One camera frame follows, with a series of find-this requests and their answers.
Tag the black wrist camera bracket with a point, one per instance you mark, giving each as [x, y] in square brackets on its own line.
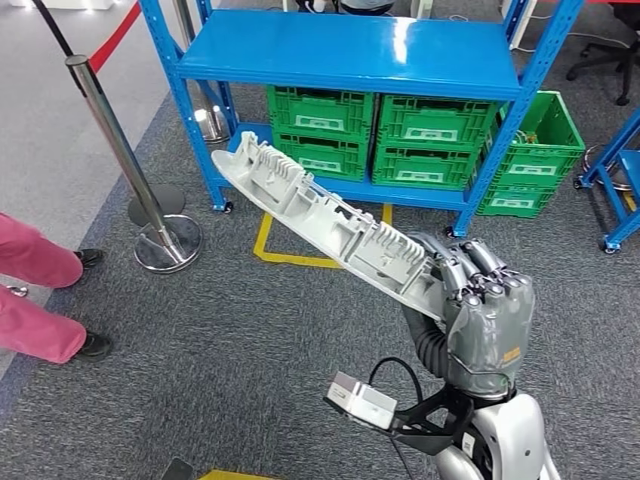
[440, 424]

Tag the black robot foot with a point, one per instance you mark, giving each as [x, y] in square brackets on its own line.
[176, 470]

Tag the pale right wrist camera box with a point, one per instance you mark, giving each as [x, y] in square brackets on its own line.
[362, 401]

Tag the black office chair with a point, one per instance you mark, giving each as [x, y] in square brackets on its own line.
[625, 60]

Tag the person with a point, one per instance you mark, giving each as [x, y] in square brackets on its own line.
[35, 324]

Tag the blue metal shelf rack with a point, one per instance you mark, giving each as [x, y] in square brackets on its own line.
[324, 53]
[631, 166]

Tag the open green plastic crate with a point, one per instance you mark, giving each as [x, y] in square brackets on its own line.
[560, 126]

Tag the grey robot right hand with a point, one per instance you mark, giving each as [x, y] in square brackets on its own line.
[490, 331]

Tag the black stanchion post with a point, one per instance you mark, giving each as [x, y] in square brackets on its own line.
[164, 199]

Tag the short red barrier belt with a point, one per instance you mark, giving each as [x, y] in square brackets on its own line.
[115, 36]

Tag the yellow floor tape square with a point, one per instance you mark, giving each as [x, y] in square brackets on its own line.
[235, 475]
[290, 258]

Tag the chrome round base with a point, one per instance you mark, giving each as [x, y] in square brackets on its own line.
[592, 162]
[17, 291]

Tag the chrome stanchion post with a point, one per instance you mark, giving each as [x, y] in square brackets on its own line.
[120, 152]
[207, 122]

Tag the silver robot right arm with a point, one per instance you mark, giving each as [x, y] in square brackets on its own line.
[515, 437]

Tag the grey plastic wheel hubcap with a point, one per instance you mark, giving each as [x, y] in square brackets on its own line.
[310, 212]

